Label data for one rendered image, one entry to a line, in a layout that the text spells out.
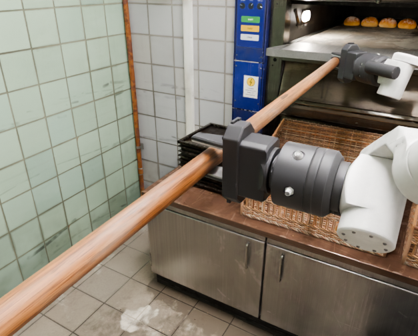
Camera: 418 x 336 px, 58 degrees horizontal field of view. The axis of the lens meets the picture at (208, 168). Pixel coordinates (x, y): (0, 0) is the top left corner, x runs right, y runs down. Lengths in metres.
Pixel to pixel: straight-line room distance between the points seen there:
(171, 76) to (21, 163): 0.87
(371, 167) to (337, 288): 1.07
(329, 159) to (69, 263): 0.31
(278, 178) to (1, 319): 0.32
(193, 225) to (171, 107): 0.79
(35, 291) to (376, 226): 0.34
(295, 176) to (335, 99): 1.29
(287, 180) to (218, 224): 1.11
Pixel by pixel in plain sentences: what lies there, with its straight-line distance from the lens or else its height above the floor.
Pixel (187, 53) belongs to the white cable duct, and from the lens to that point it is 2.00.
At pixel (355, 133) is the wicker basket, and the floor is 0.84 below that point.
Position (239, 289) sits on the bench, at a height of 0.23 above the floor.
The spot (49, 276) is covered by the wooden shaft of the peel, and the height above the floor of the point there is 1.21.
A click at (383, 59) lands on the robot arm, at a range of 1.22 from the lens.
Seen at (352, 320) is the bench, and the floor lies 0.30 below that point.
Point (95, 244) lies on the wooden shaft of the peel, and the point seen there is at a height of 1.21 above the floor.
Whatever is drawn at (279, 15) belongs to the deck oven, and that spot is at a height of 1.30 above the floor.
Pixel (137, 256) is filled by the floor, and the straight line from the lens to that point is 2.27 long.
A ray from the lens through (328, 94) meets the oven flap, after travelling 1.75.
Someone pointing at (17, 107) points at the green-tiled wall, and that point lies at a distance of 1.81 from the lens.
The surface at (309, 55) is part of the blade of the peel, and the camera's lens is 1.45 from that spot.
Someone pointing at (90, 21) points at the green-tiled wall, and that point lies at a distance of 2.05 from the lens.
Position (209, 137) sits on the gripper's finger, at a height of 1.23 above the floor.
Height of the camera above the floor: 1.44
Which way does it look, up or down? 27 degrees down
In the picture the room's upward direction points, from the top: straight up
